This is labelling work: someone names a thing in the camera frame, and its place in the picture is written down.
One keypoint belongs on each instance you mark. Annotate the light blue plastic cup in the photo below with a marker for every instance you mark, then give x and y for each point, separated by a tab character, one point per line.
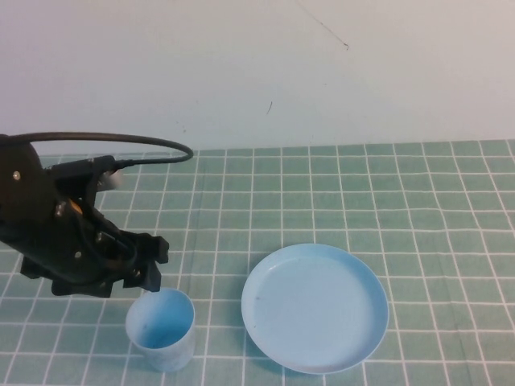
161	325

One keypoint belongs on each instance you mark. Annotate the light blue plastic plate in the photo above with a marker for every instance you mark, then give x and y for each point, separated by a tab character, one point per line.
314	309

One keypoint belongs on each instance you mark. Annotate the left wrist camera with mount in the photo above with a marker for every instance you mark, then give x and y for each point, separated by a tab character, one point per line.
110	179

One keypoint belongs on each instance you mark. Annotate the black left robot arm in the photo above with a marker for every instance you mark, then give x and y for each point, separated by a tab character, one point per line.
20	193

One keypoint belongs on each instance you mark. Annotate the green white checked tablecloth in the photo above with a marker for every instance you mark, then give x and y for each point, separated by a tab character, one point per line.
322	201

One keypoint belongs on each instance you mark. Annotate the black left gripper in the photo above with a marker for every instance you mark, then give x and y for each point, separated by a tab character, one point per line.
72	249

